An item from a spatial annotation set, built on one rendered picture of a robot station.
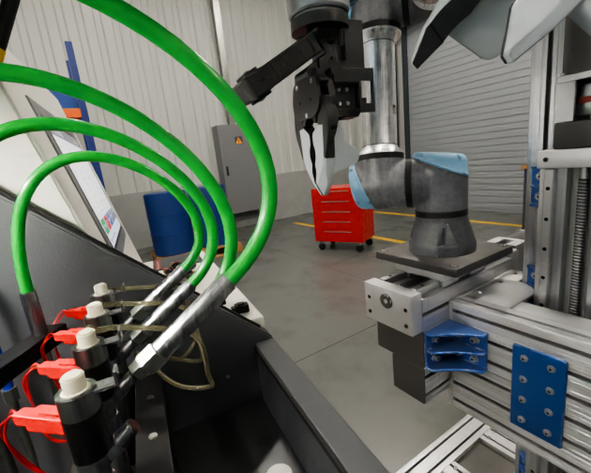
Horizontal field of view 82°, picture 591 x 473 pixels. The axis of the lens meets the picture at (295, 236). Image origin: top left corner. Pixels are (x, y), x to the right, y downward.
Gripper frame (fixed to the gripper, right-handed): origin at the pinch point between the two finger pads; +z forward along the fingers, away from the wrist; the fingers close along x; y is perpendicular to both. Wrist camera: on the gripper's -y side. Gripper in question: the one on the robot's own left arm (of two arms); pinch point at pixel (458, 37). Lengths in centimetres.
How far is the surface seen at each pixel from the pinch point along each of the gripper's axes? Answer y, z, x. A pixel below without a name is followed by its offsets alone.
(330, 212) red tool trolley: 208, 36, 383
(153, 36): -13.4, 10.6, 10.0
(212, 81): -8.7, 10.4, 9.9
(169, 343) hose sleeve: -0.5, 28.4, 4.1
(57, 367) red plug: -5.4, 41.4, 11.4
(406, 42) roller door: 257, -304, 685
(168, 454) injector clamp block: 9.4, 45.2, 8.5
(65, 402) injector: -4.8, 34.7, 2.0
